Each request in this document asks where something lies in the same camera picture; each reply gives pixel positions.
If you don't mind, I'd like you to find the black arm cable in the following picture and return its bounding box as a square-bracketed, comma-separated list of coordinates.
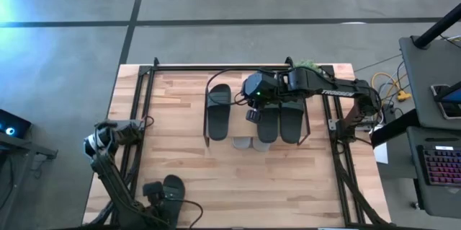
[205, 66, 274, 107]
[167, 196, 205, 230]

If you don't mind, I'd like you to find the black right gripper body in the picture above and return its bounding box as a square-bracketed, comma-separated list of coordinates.
[241, 72, 281, 110]

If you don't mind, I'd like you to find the grey desk panel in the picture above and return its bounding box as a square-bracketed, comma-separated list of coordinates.
[398, 35, 461, 132]
[406, 125, 461, 220]

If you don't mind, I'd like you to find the white foam slide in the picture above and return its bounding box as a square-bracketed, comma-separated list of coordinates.
[251, 138, 272, 153]
[232, 136, 252, 150]

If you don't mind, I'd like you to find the smartphone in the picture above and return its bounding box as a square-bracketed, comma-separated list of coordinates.
[431, 84, 461, 120]

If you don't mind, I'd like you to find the grey metal stand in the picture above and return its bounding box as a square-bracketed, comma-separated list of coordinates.
[0, 132, 58, 180]

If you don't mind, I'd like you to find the black device with blue light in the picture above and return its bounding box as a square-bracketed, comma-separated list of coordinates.
[0, 109, 32, 140]

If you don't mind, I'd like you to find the black tablet blue screen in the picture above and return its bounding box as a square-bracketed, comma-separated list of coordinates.
[434, 80, 461, 104]

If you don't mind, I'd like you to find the black pole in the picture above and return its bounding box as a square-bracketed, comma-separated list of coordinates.
[412, 2, 461, 49]

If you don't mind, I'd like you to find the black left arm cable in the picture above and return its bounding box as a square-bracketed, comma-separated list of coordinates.
[167, 196, 205, 230]

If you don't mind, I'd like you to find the white paper sheet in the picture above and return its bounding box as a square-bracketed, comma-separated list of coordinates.
[372, 142, 390, 165]

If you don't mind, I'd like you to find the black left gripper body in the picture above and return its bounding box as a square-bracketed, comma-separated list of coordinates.
[138, 194, 171, 226]

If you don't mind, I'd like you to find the backlit black keyboard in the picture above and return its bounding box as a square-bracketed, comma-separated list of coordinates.
[417, 145, 461, 187]

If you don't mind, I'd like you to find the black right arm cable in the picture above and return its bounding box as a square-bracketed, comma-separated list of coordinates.
[205, 66, 274, 107]

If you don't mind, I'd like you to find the yellow cable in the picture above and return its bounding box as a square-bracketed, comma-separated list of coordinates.
[370, 71, 412, 103]

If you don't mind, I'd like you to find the green plant in white pot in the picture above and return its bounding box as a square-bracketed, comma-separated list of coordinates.
[293, 59, 323, 76]

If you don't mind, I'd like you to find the black desk edge bar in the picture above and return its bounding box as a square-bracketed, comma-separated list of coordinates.
[370, 109, 421, 149]

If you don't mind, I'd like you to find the wooden shelf black metal frame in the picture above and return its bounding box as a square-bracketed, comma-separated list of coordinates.
[202, 78, 311, 147]

